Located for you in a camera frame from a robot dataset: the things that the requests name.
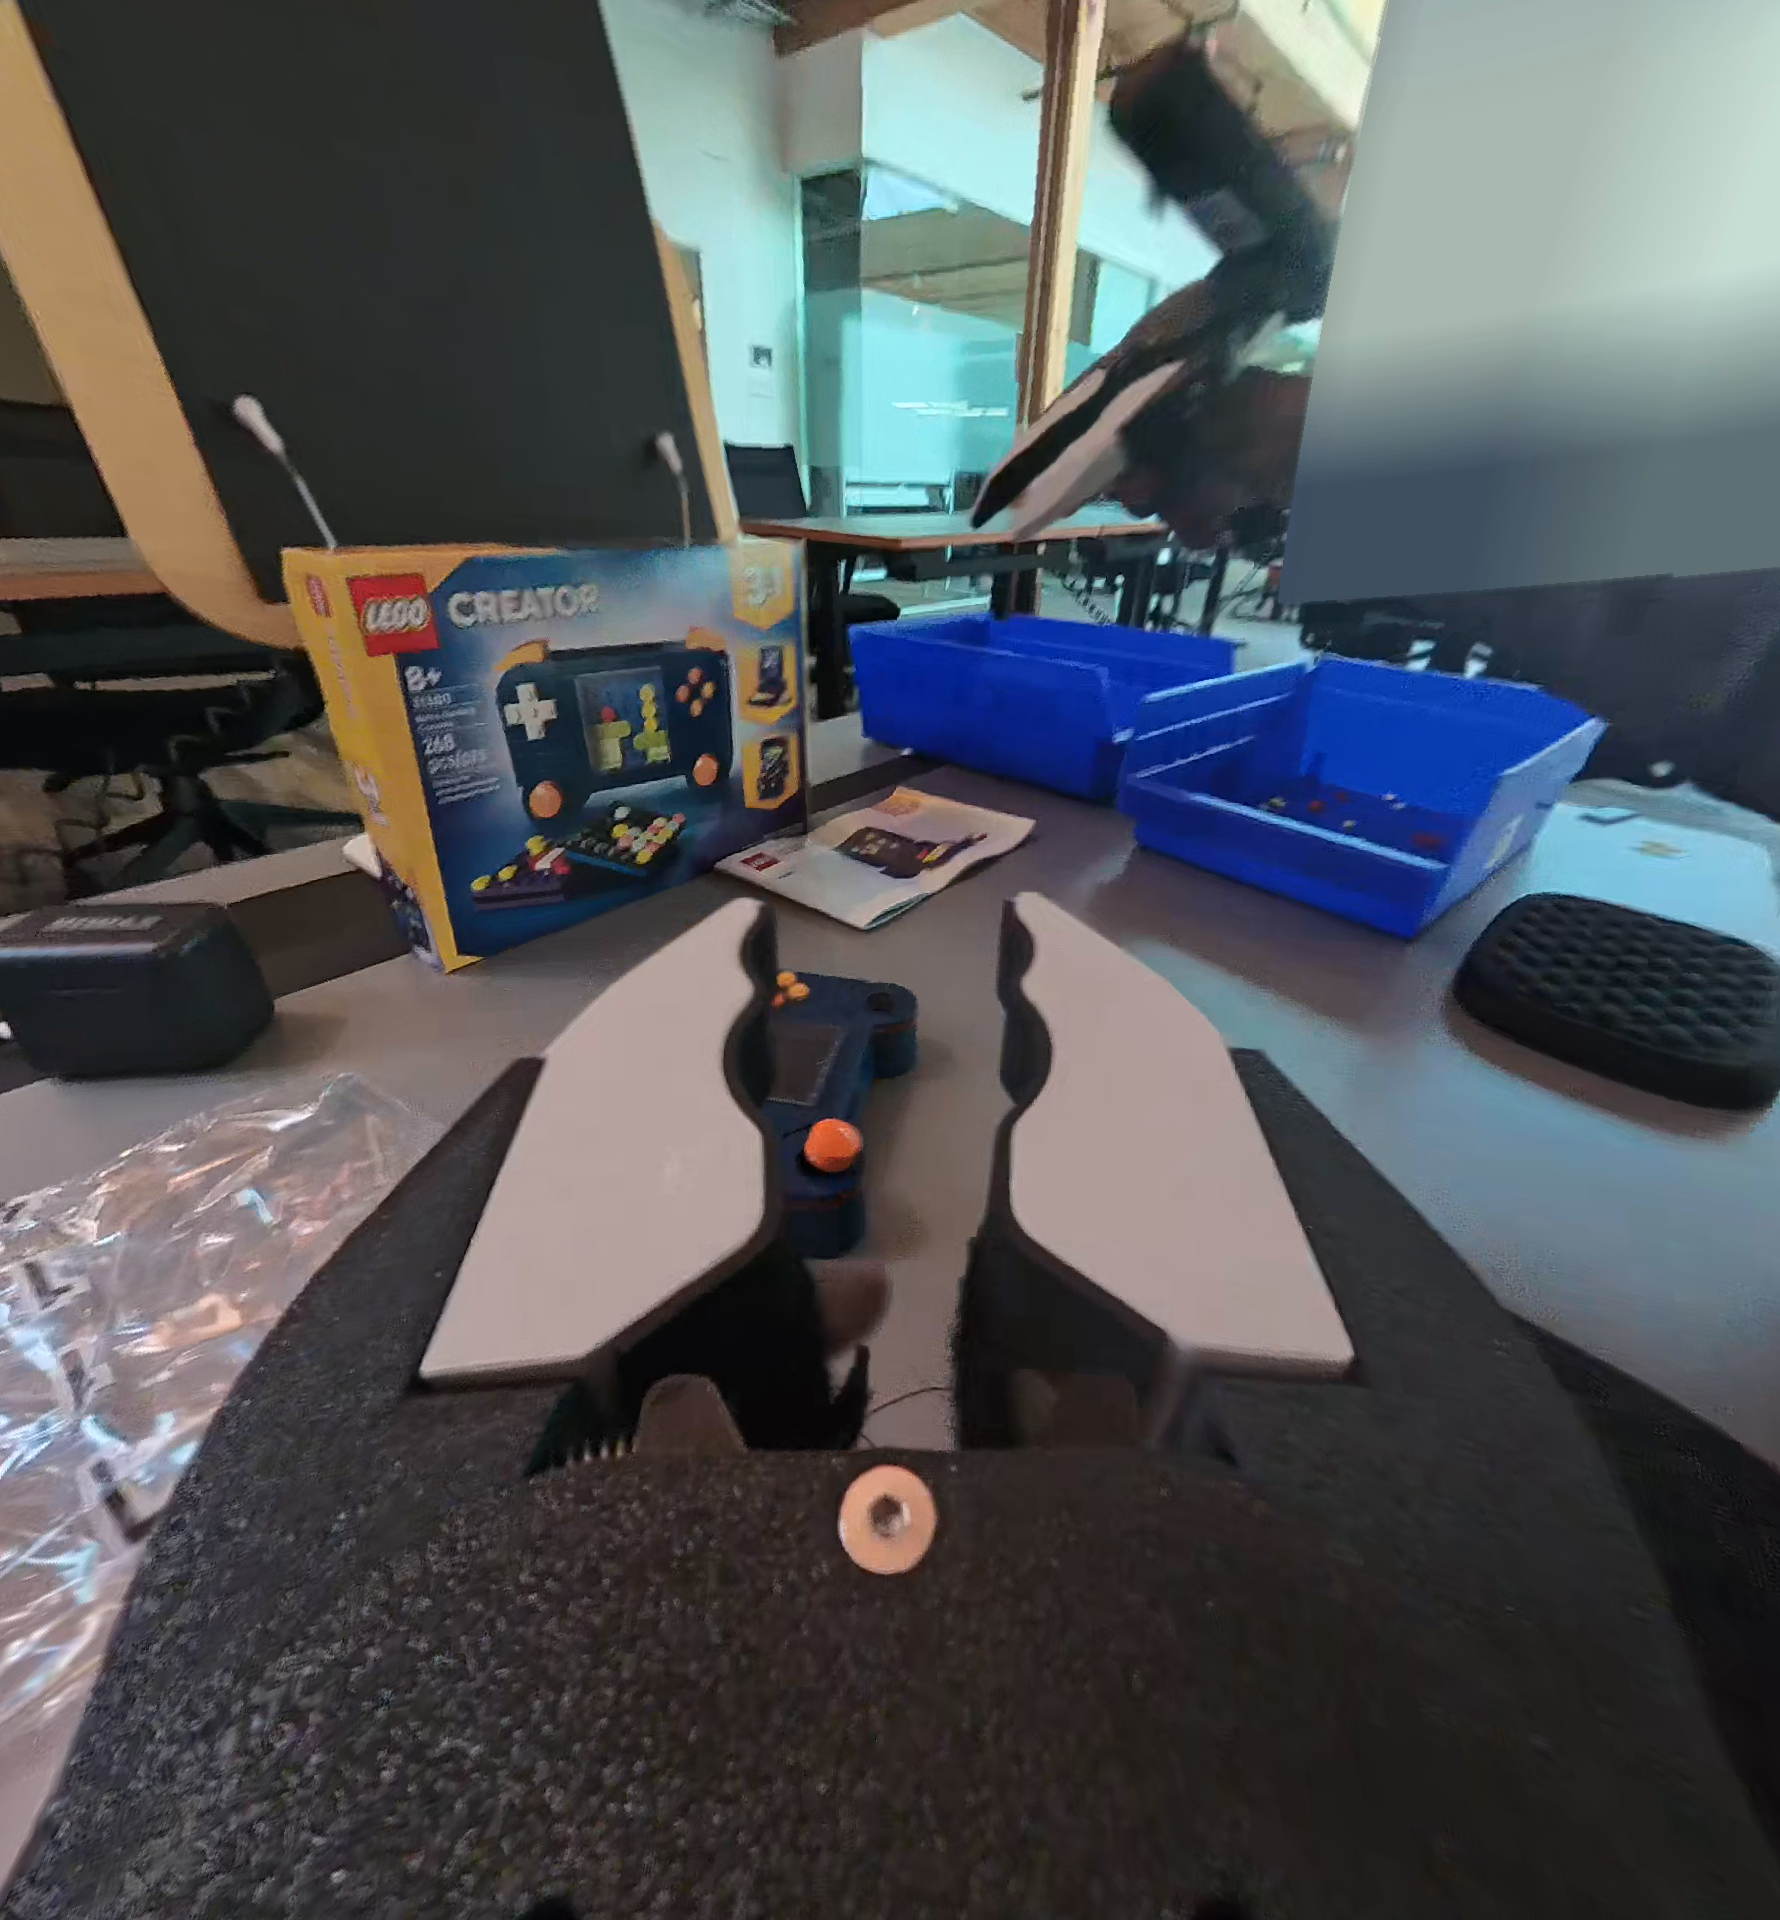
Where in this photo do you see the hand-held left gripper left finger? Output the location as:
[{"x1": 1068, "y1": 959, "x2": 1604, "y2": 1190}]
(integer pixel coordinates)
[{"x1": 419, "y1": 895, "x2": 790, "y2": 1386}]

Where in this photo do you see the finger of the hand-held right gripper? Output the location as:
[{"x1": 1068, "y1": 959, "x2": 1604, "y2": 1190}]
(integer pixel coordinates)
[{"x1": 970, "y1": 356, "x2": 1196, "y2": 529}]

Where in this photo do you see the person's right hand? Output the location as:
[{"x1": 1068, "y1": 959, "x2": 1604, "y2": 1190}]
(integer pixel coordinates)
[{"x1": 1124, "y1": 363, "x2": 1314, "y2": 552}]

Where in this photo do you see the black office chair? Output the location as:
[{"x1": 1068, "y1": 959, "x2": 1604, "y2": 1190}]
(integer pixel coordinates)
[{"x1": 0, "y1": 389, "x2": 328, "y2": 890}]

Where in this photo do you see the black panel with wooden edge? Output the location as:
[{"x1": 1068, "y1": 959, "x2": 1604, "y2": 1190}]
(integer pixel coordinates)
[{"x1": 0, "y1": 0, "x2": 730, "y2": 651}]

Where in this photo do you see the black mesh wrist rest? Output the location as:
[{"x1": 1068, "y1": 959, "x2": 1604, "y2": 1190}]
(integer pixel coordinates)
[{"x1": 1453, "y1": 890, "x2": 1780, "y2": 1115}]

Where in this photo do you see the black box-shaped device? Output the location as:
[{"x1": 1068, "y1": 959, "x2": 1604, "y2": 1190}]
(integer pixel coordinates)
[{"x1": 0, "y1": 899, "x2": 280, "y2": 1081}]

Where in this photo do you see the blue toy game console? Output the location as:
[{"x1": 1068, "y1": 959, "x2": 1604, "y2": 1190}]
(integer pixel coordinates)
[{"x1": 759, "y1": 966, "x2": 923, "y2": 1267}]

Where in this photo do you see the white instruction booklet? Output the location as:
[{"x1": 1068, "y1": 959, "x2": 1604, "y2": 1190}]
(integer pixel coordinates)
[{"x1": 714, "y1": 784, "x2": 1040, "y2": 933}]

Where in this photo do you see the blue plastic bin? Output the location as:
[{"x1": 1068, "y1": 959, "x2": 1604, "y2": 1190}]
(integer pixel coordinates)
[
  {"x1": 1116, "y1": 654, "x2": 1610, "y2": 942},
  {"x1": 847, "y1": 609, "x2": 1247, "y2": 806}
]

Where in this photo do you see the toy brick set box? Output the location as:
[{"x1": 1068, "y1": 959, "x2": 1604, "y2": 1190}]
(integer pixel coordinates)
[{"x1": 281, "y1": 538, "x2": 811, "y2": 975}]

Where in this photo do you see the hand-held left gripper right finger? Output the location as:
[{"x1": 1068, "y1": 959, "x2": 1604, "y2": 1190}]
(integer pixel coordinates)
[{"x1": 976, "y1": 890, "x2": 1358, "y2": 1383}]

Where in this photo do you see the large clear plastic bag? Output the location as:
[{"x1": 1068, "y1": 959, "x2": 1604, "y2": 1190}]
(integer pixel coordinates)
[{"x1": 0, "y1": 1072, "x2": 445, "y2": 1809}]

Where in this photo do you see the wooden desk with black legs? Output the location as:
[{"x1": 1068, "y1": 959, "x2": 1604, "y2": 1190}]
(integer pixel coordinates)
[{"x1": 738, "y1": 506, "x2": 1180, "y2": 725}]

